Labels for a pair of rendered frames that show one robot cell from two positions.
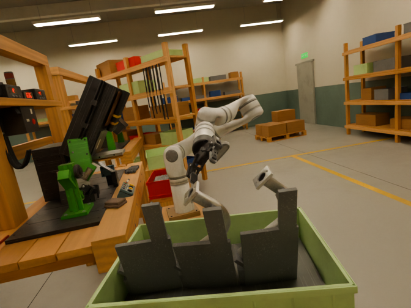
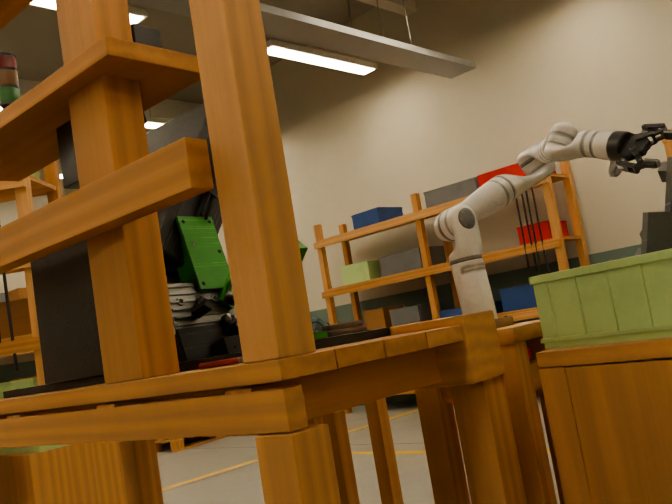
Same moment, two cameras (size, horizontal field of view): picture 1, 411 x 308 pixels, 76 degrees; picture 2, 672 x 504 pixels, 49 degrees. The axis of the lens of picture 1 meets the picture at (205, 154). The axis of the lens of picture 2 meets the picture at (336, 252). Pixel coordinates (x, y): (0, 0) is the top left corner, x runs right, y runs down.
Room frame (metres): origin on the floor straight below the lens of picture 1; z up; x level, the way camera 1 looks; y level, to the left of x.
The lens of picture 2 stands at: (-0.08, 1.74, 0.90)
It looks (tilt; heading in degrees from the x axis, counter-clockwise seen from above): 6 degrees up; 320
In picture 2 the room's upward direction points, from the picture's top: 10 degrees counter-clockwise
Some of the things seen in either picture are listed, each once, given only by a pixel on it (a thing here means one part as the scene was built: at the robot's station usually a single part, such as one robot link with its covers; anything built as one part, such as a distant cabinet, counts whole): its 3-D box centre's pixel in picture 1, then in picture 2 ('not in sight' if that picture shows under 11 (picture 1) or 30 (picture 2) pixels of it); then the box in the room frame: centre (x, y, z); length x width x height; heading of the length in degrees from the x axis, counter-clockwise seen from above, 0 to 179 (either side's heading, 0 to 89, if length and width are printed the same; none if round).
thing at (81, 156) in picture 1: (81, 154); (197, 255); (1.63, 0.77, 1.17); 0.13 x 0.12 x 0.20; 9
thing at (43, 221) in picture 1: (84, 194); (176, 366); (1.69, 0.84, 0.89); 1.10 x 0.42 x 0.02; 9
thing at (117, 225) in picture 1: (129, 195); (259, 375); (1.73, 0.56, 0.82); 1.50 x 0.14 x 0.15; 9
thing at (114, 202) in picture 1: (115, 202); (343, 328); (1.37, 0.53, 0.91); 0.10 x 0.08 x 0.03; 67
